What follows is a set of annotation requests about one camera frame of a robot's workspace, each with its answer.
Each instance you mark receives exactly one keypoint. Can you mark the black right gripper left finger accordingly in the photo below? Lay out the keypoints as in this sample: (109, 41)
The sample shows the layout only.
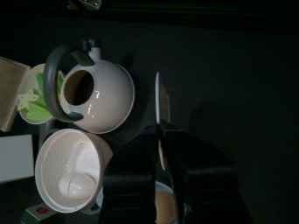
(130, 180)

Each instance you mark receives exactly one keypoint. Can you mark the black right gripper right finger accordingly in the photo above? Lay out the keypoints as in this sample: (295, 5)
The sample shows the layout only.
(206, 183)

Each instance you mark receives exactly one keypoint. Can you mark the plate with green leaf print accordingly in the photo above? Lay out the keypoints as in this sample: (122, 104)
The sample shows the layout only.
(33, 108)

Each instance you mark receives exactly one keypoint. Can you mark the white spoon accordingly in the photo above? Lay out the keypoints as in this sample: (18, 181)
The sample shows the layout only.
(79, 183)

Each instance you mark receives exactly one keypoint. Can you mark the white bowl with spoon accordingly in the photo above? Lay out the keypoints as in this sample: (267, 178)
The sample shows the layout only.
(54, 163)

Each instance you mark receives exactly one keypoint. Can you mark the green block with red button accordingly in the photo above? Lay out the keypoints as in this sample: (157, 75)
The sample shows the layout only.
(37, 213)

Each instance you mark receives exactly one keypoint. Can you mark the white flat box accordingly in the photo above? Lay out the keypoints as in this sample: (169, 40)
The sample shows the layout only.
(15, 159)

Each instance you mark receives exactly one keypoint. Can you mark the beige flat board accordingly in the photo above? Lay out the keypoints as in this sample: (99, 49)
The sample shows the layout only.
(10, 90)

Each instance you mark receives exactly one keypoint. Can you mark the metal bracket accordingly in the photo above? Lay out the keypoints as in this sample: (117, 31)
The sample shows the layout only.
(87, 3)

